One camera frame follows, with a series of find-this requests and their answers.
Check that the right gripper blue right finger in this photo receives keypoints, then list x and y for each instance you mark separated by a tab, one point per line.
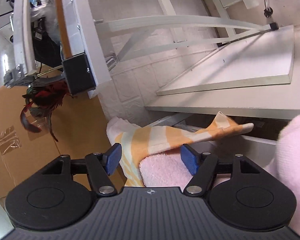
202	168

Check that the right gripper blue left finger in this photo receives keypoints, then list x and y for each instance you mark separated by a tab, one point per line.
102	165

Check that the orange white striped shirt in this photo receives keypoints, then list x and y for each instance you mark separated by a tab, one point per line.
151	154

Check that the right cardboard box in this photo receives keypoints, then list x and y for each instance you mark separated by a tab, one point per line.
79	126

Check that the red black feather decoration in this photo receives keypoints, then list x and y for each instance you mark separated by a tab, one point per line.
41	102

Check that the pink fleece towel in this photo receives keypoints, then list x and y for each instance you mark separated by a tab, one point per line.
252	198

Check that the small black box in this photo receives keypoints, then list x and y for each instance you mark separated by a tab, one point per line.
78	74

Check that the white side table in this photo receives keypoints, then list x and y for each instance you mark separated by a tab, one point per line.
170	62

